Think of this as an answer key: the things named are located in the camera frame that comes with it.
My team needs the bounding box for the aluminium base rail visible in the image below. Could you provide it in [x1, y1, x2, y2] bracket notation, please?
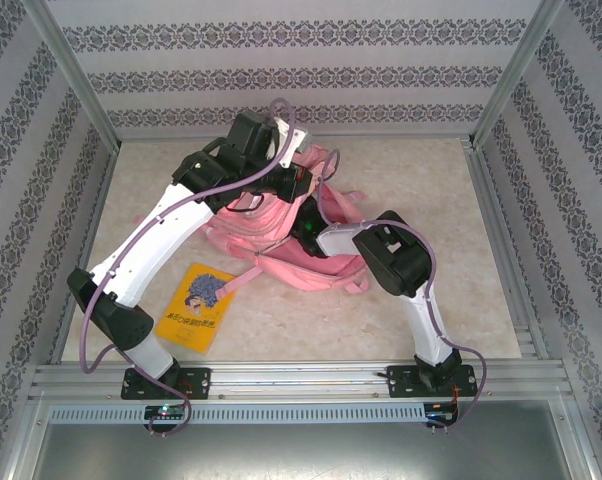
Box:
[29, 360, 570, 401]

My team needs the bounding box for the grey metal panel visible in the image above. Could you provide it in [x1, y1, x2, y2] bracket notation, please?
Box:
[28, 422, 600, 480]

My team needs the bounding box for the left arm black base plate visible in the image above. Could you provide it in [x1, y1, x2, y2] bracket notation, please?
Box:
[120, 367, 213, 401]

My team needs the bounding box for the aluminium frame post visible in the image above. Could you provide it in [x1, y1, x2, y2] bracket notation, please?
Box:
[20, 0, 122, 154]
[468, 0, 567, 149]

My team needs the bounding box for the pink school backpack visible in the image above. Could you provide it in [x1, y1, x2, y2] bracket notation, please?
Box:
[132, 144, 371, 301]

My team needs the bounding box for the yellow cartoon cover book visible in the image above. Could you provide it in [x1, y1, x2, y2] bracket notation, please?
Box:
[153, 262, 237, 357]

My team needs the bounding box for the left gripper thin black cable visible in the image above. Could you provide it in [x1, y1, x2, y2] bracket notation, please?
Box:
[225, 192, 266, 214]

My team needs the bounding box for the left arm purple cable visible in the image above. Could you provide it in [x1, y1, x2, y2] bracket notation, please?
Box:
[79, 97, 297, 439]

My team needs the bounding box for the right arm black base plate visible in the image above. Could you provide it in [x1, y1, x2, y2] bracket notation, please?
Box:
[385, 363, 478, 400]

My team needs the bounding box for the grey slotted cable duct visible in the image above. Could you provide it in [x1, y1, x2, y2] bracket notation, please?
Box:
[47, 402, 428, 426]

